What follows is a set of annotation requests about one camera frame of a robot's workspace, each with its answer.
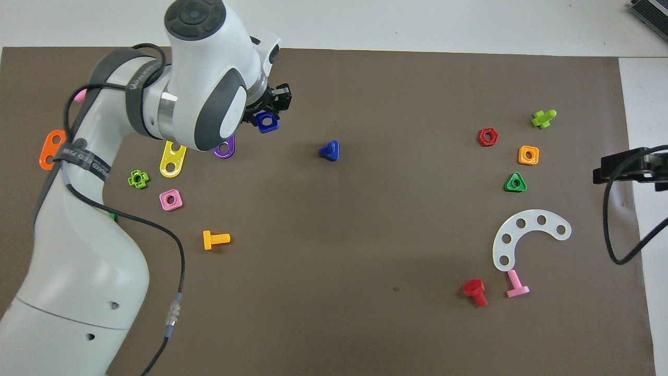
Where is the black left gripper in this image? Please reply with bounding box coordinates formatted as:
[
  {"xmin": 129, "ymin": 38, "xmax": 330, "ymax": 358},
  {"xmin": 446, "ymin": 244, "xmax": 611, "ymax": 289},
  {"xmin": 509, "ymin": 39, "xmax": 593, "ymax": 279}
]
[{"xmin": 243, "ymin": 84, "xmax": 293, "ymax": 126}]

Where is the orange toy bolt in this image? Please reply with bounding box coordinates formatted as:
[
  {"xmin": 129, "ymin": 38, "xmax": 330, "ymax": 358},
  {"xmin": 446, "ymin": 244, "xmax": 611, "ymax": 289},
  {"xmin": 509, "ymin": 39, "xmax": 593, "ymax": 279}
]
[{"xmin": 202, "ymin": 230, "xmax": 231, "ymax": 251}]

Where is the green triangular toy nut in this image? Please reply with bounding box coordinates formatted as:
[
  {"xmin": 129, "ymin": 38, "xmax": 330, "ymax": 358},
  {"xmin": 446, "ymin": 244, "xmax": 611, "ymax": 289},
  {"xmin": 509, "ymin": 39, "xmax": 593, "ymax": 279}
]
[{"xmin": 504, "ymin": 172, "xmax": 528, "ymax": 193}]

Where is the purple four-hole strip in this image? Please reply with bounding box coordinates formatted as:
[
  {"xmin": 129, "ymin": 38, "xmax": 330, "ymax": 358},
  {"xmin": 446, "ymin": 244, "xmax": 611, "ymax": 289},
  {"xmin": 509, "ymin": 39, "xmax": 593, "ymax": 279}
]
[{"xmin": 213, "ymin": 135, "xmax": 235, "ymax": 159}]

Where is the pink square-head toy bolt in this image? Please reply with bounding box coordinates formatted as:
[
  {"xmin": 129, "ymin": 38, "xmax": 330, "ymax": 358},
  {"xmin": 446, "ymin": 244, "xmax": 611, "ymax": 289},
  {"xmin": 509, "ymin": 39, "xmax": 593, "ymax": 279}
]
[{"xmin": 506, "ymin": 269, "xmax": 531, "ymax": 299}]

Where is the white curved five-hole plate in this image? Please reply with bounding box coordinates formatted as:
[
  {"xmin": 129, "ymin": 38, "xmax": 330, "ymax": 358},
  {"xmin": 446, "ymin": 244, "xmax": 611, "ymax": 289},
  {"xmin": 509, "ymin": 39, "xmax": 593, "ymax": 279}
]
[{"xmin": 492, "ymin": 209, "xmax": 572, "ymax": 272}]

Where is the orange angled three-hole plate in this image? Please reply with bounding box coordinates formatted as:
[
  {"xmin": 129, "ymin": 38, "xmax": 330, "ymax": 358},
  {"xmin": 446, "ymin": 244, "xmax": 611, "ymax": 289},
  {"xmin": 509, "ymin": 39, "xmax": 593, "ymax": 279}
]
[{"xmin": 39, "ymin": 130, "xmax": 67, "ymax": 171}]

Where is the lime green cross-head bolt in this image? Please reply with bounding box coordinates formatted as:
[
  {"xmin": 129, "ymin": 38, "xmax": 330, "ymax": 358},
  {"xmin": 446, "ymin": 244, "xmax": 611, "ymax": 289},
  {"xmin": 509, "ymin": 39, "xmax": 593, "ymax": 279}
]
[{"xmin": 531, "ymin": 109, "xmax": 557, "ymax": 130}]

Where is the yellow three-hole strip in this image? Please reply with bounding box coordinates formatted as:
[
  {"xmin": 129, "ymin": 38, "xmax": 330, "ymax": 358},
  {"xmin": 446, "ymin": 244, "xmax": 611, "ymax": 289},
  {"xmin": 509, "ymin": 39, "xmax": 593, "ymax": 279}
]
[{"xmin": 159, "ymin": 141, "xmax": 187, "ymax": 179}]

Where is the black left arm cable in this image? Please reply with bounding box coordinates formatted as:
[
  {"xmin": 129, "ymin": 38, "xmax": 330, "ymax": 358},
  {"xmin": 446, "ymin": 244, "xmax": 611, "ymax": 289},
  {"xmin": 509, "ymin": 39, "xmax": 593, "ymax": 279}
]
[{"xmin": 63, "ymin": 43, "xmax": 186, "ymax": 376}]

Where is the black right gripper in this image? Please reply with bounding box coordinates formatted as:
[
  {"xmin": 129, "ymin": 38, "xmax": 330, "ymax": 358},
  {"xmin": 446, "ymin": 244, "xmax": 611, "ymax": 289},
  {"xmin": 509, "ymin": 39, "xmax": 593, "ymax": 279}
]
[{"xmin": 593, "ymin": 148, "xmax": 668, "ymax": 192}]

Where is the blue square toy nut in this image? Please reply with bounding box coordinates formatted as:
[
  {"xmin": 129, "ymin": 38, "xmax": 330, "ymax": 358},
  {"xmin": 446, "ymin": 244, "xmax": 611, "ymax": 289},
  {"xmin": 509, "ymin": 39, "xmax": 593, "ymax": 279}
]
[{"xmin": 255, "ymin": 111, "xmax": 280, "ymax": 134}]

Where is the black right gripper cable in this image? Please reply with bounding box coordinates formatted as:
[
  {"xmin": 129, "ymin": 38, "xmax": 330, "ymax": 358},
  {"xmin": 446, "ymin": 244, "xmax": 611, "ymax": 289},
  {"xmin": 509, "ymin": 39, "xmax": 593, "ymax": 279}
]
[{"xmin": 603, "ymin": 145, "xmax": 668, "ymax": 265}]

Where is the dark grey ribbed device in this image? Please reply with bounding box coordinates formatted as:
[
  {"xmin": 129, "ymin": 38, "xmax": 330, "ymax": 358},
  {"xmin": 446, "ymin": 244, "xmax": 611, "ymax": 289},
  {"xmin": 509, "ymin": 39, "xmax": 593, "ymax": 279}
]
[{"xmin": 629, "ymin": 0, "xmax": 668, "ymax": 42}]

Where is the brown table mat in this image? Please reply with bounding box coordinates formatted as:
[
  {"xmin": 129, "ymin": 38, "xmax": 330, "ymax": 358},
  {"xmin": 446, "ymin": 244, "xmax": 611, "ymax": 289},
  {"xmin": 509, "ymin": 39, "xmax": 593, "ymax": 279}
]
[{"xmin": 0, "ymin": 46, "xmax": 657, "ymax": 376}]

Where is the red toy bolt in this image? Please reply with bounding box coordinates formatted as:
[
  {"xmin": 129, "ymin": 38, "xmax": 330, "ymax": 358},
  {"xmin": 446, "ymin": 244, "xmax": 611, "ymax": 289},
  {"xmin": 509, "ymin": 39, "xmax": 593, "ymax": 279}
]
[{"xmin": 462, "ymin": 279, "xmax": 488, "ymax": 308}]

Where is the pink square toy nut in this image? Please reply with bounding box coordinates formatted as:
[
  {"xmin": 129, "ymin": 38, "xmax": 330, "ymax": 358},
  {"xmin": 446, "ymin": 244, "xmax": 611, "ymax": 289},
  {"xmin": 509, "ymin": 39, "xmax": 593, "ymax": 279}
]
[{"xmin": 159, "ymin": 189, "xmax": 184, "ymax": 212}]

